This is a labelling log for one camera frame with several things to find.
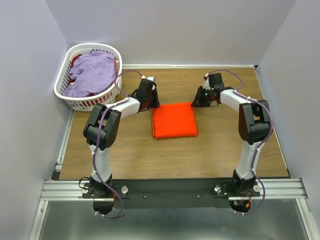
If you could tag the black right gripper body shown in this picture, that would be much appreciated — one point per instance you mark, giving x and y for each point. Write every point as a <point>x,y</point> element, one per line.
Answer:
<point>202,97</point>

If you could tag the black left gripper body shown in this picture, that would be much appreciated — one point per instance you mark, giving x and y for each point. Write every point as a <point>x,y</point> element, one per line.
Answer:
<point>152,99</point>

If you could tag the orange t-shirt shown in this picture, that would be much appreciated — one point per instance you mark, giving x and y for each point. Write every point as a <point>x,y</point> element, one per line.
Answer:
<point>176,120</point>

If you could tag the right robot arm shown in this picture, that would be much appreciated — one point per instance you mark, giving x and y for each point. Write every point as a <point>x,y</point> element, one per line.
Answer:
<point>255,126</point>

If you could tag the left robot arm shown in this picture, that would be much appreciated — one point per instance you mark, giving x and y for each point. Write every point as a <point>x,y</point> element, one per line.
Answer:
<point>101,130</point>

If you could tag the lavender t-shirt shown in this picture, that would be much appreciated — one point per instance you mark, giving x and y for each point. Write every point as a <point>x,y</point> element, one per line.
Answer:
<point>92,75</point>

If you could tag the white plastic laundry basket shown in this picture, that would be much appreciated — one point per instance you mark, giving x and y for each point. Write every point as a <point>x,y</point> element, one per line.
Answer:
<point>86,104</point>

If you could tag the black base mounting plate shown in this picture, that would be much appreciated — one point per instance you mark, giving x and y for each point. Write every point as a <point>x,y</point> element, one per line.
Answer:
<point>166,193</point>

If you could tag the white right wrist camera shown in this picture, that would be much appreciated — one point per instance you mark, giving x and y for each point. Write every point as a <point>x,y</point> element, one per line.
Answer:
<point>206,84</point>

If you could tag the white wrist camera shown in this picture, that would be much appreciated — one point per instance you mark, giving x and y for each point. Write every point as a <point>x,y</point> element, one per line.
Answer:
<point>151,78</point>
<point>206,84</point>

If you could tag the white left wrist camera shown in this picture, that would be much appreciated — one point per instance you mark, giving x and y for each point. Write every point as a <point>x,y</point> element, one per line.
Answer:
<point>151,78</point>

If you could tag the aluminium frame rail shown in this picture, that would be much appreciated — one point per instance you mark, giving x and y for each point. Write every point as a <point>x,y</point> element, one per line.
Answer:
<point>275,188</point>

